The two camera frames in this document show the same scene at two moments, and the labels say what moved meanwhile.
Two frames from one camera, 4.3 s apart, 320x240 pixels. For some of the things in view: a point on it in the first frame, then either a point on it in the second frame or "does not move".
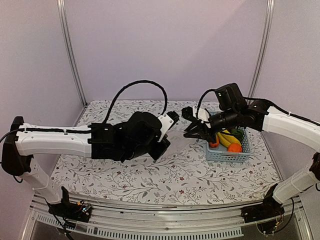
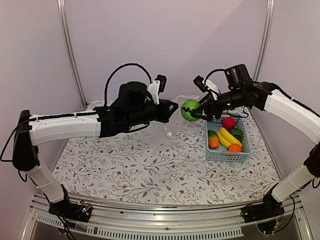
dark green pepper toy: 237,133 does not move
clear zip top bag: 178,142 -> 177,119
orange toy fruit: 235,147 does not move
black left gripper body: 157,153 -> 157,117
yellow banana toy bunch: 226,139 does not move
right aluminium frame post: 270,13 does not move
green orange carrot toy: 216,144 does not move
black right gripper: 204,133 -> 207,107
